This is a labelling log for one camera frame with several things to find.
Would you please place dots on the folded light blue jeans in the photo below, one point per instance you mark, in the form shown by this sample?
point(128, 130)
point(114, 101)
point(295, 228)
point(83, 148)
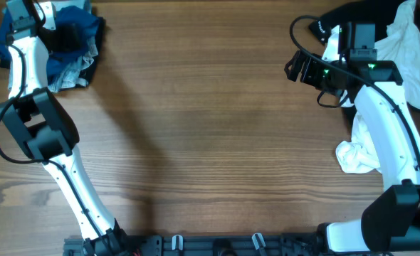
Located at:
point(29, 56)

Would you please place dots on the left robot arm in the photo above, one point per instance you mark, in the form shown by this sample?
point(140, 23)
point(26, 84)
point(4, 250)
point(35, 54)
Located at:
point(47, 135)

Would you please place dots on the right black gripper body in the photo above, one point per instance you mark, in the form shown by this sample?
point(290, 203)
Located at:
point(319, 76)

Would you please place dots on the black t-shirt with logo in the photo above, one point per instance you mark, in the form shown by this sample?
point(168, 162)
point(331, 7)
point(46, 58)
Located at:
point(381, 13)

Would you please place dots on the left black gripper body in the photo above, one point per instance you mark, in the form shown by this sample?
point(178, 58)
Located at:
point(61, 40)

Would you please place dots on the dark blue polo shirt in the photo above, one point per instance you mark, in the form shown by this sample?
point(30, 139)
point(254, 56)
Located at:
point(90, 26)

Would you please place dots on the folded black garment under jeans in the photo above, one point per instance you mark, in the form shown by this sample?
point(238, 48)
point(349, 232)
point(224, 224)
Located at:
point(77, 74)

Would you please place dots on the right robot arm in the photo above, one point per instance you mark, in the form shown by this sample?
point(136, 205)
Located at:
point(375, 87)

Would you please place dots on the white t-shirt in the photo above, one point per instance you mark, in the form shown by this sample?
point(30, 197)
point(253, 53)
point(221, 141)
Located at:
point(401, 45)

